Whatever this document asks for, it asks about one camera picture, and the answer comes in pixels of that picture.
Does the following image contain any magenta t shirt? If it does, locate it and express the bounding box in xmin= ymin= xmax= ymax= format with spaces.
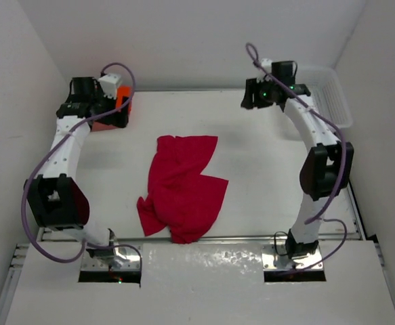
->
xmin=137 ymin=135 xmax=228 ymax=244

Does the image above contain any salmon pink t shirt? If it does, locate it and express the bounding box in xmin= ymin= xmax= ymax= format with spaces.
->
xmin=91 ymin=121 xmax=117 ymax=132

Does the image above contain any orange t shirt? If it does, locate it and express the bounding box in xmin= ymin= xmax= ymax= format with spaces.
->
xmin=116 ymin=86 xmax=133 ymax=118

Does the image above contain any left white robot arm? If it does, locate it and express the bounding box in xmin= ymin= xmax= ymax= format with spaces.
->
xmin=24 ymin=73 xmax=132 ymax=248

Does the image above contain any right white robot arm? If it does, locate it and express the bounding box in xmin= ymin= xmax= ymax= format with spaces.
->
xmin=241 ymin=59 xmax=354 ymax=259

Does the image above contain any white plastic basket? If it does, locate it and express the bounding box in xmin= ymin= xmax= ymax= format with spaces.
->
xmin=296 ymin=66 xmax=353 ymax=129

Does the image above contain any white foam front board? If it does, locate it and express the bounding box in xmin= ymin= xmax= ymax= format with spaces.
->
xmin=7 ymin=241 xmax=395 ymax=324

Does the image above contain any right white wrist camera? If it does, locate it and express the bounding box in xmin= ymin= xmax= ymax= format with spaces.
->
xmin=257 ymin=58 xmax=272 ymax=83

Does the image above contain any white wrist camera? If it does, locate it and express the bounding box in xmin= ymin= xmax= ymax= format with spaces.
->
xmin=98 ymin=73 xmax=123 ymax=99
xmin=257 ymin=58 xmax=272 ymax=83

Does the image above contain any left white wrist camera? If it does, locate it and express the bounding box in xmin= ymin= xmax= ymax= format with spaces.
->
xmin=98 ymin=73 xmax=123 ymax=99

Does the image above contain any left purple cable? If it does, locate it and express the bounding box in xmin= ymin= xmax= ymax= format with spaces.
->
xmin=20 ymin=62 xmax=143 ymax=272

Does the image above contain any purple cable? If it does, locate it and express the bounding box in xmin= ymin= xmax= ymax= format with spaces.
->
xmin=245 ymin=42 xmax=349 ymax=274
xmin=20 ymin=62 xmax=143 ymax=272

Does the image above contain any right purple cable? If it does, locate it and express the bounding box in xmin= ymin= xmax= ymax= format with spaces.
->
xmin=245 ymin=42 xmax=349 ymax=274

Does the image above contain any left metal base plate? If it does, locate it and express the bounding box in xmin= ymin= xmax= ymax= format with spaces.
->
xmin=81 ymin=243 xmax=142 ymax=272

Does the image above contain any metal base plate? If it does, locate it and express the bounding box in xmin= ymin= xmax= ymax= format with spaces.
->
xmin=261 ymin=240 xmax=324 ymax=272
xmin=81 ymin=243 xmax=142 ymax=272

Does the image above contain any black thin cable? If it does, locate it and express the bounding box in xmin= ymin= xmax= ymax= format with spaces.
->
xmin=273 ymin=230 xmax=290 ymax=260

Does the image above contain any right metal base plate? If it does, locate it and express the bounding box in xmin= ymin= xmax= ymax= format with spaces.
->
xmin=261 ymin=240 xmax=324 ymax=272

